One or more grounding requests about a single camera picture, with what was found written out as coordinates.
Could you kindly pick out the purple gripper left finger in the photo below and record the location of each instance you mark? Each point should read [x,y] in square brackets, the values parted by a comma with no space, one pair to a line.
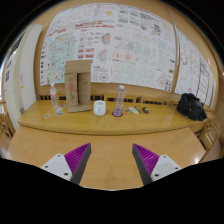
[70,166]

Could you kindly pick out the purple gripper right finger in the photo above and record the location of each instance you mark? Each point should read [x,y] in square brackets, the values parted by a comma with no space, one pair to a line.
[151,166]

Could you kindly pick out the clear plastic water bottle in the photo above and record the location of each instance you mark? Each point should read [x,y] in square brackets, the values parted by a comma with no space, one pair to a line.
[120,95]

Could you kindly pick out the small dark gadget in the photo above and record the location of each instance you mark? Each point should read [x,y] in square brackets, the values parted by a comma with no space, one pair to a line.
[146,110]

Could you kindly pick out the small sticker on table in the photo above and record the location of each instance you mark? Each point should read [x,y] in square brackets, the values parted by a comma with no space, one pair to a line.
[59,111]

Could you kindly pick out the small white card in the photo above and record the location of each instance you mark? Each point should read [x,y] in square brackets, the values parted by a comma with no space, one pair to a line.
[133,110]

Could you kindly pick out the red round coaster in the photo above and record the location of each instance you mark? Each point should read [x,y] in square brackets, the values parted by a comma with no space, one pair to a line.
[117,114]

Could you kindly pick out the white cup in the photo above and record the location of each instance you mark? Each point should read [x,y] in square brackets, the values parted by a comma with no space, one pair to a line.
[99,107]

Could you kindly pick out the wooden chair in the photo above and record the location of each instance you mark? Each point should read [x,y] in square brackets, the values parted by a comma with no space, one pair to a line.
[210,134]

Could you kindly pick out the black backpack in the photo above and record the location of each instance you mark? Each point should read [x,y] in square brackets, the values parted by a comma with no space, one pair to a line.
[190,106]

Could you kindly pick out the clear bottle with red label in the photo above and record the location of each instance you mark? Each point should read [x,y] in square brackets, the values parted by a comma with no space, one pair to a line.
[53,93]

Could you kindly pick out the brown cardboard box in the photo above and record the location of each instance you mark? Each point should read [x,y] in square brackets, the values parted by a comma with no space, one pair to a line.
[78,85]

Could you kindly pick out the right wall poster sheet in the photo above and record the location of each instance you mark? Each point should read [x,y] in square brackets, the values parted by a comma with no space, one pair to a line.
[194,74]

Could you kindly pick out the large wall poster sheet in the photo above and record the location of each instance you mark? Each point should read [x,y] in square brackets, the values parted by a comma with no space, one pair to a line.
[124,45]

